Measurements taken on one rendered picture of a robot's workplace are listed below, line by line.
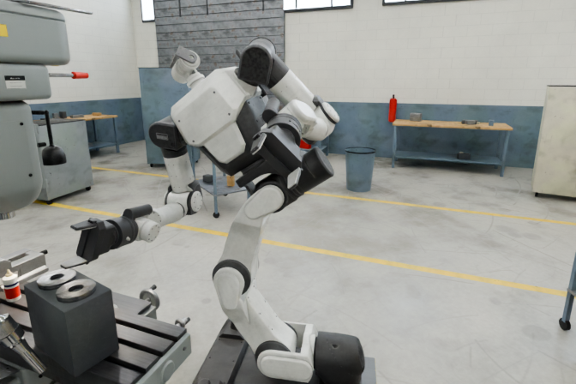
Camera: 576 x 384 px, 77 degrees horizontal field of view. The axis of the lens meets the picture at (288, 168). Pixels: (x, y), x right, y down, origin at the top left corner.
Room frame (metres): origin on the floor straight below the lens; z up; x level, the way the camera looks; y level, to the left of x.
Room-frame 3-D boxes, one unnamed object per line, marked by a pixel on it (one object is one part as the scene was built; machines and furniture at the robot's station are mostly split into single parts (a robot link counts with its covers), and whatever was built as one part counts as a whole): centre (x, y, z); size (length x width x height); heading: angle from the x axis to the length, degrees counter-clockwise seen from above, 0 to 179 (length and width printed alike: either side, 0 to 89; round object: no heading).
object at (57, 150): (1.21, 0.80, 1.44); 0.07 x 0.07 x 0.06
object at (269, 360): (1.19, 0.00, 0.68); 0.21 x 0.20 x 0.13; 80
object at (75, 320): (0.86, 0.59, 1.06); 0.22 x 0.12 x 0.20; 57
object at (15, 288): (1.09, 0.93, 1.02); 0.04 x 0.04 x 0.11
